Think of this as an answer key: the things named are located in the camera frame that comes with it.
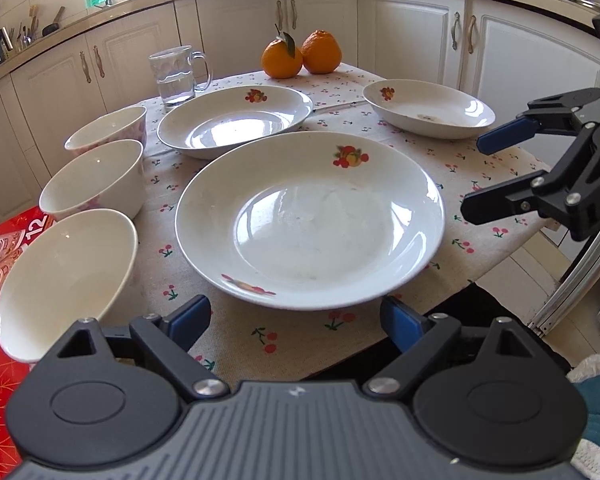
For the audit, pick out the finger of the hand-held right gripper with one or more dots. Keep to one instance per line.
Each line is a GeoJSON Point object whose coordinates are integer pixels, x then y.
{"type": "Point", "coordinates": [505, 135]}
{"type": "Point", "coordinates": [495, 202]}

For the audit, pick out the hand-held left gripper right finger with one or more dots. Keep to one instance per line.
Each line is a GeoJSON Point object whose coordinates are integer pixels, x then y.
{"type": "Point", "coordinates": [400, 322]}

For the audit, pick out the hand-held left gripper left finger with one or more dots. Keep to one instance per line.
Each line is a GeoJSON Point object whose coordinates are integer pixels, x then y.
{"type": "Point", "coordinates": [190, 312]}

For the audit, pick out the small white fruit-print plate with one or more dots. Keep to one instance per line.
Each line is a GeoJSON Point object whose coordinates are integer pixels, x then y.
{"type": "Point", "coordinates": [430, 107]}

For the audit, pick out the plain white ceramic bowl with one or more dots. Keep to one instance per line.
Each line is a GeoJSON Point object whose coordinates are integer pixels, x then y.
{"type": "Point", "coordinates": [55, 280]}

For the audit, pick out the large white fruit-print plate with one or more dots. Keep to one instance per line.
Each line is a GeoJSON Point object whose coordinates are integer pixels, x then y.
{"type": "Point", "coordinates": [305, 220]}

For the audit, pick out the white bowl faint pink print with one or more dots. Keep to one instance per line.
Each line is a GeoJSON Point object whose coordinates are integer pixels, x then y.
{"type": "Point", "coordinates": [90, 180]}

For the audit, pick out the medium white fruit-print plate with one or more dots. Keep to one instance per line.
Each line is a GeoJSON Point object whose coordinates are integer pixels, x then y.
{"type": "Point", "coordinates": [230, 120]}

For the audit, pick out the white bowl pink floral print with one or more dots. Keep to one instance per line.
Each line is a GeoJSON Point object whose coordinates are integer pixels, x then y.
{"type": "Point", "coordinates": [110, 127]}

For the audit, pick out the dark cloth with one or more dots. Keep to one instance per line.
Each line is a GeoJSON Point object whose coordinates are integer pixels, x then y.
{"type": "Point", "coordinates": [480, 305]}

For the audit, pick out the cherry-print tablecloth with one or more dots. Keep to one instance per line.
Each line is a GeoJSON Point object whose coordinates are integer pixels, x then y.
{"type": "Point", "coordinates": [340, 115]}

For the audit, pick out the red cardboard gift box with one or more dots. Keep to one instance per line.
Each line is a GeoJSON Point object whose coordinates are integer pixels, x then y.
{"type": "Point", "coordinates": [0, 410]}

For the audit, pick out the clear glass mug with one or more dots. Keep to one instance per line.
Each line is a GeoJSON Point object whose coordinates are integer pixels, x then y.
{"type": "Point", "coordinates": [172, 80]}

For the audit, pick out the orange with green leaf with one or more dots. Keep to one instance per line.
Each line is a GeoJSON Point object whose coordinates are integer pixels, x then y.
{"type": "Point", "coordinates": [280, 60]}

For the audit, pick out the white kitchen cabinets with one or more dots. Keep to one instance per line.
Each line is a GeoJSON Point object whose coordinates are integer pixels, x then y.
{"type": "Point", "coordinates": [230, 25]}

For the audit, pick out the small black pan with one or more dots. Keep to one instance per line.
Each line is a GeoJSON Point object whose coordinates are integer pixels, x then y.
{"type": "Point", "coordinates": [52, 27]}

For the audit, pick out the utensil holder with utensils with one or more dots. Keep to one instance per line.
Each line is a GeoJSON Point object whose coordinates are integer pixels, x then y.
{"type": "Point", "coordinates": [24, 35]}

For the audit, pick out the aluminium frame leg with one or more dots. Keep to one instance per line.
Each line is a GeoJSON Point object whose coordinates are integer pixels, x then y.
{"type": "Point", "coordinates": [570, 285]}

